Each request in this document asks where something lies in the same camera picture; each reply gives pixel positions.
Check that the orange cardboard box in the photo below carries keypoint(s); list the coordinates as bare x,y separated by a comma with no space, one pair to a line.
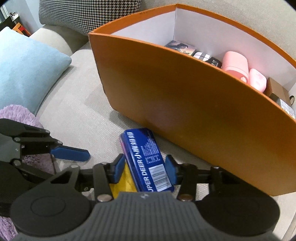
196,105

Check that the yellow sponge cloth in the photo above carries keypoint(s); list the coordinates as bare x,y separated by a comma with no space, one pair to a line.
125,184

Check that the illustrated lady card box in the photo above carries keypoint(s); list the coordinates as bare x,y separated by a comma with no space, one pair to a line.
181,47

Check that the pink pump lotion bottle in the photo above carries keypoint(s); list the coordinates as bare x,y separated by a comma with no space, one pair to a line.
257,80

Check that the pink cylindrical cup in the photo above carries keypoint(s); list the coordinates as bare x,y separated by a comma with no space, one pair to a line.
236,65

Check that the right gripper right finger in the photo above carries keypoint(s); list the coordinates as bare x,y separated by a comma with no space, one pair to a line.
184,175

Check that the blue Super Deer box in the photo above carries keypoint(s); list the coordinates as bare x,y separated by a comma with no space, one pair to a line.
145,161

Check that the brown cardboard box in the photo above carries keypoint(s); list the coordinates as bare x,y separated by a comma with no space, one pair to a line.
274,91

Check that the plaid check case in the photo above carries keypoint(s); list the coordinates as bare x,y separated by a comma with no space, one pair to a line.
208,58

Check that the small silver printed box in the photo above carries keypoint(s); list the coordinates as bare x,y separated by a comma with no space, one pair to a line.
286,107

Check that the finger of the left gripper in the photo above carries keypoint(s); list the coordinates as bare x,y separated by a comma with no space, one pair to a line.
70,153

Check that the houndstooth black white pillow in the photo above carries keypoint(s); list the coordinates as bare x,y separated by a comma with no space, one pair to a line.
84,16

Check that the light blue pillow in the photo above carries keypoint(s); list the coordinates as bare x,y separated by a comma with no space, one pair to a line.
29,69

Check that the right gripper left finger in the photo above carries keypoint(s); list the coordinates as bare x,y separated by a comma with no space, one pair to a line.
106,174

